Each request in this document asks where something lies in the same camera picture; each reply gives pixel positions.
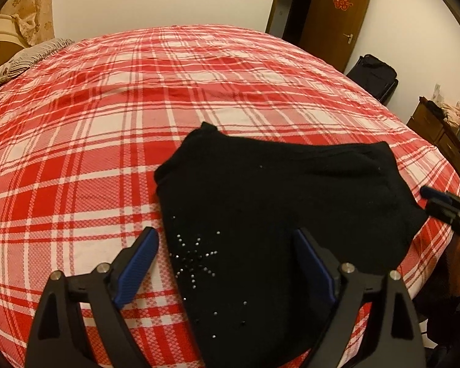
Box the floral curtain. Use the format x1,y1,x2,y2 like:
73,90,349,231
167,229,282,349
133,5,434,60
10,0,54,45

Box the wooden dresser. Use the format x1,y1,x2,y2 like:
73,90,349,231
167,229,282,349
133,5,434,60
407,97,460,201

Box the red plaid bed sheet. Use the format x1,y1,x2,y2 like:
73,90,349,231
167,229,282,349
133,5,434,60
0,24,460,368

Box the dark wooden door frame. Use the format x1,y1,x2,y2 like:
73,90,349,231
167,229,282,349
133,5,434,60
266,0,332,47

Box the brown wooden door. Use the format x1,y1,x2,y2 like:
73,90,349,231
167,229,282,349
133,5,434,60
299,0,374,73

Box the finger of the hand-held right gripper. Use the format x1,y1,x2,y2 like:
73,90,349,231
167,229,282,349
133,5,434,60
425,198,456,223
420,186,454,202

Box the black suitcase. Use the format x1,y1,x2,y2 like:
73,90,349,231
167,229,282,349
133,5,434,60
346,55,400,105

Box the striped pillow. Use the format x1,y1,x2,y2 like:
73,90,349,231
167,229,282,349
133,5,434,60
0,38,76,85

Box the person's dark clothing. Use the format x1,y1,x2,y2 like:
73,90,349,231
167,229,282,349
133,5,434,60
413,284,460,368

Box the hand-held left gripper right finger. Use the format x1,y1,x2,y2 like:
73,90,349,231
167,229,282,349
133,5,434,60
293,228,426,368

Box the black pants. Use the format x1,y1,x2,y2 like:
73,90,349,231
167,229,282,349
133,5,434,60
154,121,430,359

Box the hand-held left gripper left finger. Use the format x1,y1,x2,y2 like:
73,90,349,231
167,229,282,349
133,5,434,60
25,227,160,368

